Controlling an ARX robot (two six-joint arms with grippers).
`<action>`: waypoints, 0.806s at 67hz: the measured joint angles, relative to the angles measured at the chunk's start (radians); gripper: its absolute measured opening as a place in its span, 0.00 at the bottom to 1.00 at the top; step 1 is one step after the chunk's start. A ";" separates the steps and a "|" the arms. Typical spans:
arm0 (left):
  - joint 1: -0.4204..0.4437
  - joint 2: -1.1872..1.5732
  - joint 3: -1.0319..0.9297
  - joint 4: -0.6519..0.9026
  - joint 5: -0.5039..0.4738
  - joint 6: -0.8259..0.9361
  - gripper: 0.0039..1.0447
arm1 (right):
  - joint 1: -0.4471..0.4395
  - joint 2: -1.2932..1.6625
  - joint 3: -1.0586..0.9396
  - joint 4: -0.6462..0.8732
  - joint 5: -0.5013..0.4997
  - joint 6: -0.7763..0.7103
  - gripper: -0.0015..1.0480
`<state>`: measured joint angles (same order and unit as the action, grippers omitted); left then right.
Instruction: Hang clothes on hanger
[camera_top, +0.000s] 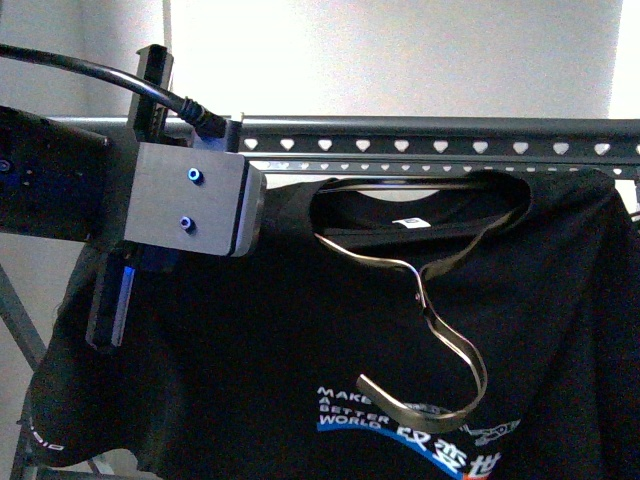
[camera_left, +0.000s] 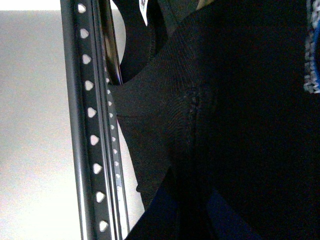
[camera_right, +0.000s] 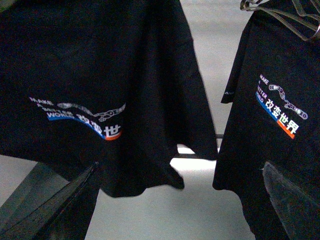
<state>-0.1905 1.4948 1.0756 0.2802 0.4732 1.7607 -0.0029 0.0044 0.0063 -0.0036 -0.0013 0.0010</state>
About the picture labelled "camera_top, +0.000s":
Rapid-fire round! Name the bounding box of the grey block gripper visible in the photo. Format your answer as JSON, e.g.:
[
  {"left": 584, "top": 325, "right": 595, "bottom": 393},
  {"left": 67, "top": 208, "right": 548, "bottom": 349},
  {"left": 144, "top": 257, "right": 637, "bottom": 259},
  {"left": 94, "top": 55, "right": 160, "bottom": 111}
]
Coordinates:
[{"left": 85, "top": 44, "right": 266, "bottom": 348}]

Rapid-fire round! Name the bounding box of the black printed t-shirt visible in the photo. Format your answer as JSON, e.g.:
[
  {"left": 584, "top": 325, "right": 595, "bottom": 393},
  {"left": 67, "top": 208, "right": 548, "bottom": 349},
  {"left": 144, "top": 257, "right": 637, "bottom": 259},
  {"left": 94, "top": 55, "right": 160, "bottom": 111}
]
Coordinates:
[{"left": 28, "top": 170, "right": 639, "bottom": 479}]

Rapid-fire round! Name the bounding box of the metal clothes hanger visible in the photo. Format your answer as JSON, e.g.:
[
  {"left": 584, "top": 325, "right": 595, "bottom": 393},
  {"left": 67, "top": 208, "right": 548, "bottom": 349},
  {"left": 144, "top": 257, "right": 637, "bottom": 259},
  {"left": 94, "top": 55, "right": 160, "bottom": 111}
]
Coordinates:
[{"left": 302, "top": 172, "right": 530, "bottom": 435}]

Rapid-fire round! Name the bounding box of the grey metal clothes rack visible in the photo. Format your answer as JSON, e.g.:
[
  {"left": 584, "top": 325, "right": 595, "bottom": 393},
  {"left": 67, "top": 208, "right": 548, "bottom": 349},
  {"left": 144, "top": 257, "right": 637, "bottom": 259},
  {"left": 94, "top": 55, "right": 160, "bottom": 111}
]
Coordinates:
[{"left": 22, "top": 119, "right": 639, "bottom": 466}]

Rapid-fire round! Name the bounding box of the black camera cable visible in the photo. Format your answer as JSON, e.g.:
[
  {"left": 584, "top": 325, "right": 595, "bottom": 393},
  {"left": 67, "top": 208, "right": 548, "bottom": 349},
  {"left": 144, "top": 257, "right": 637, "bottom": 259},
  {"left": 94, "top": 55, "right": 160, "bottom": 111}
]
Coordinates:
[{"left": 0, "top": 43, "right": 240, "bottom": 151}]

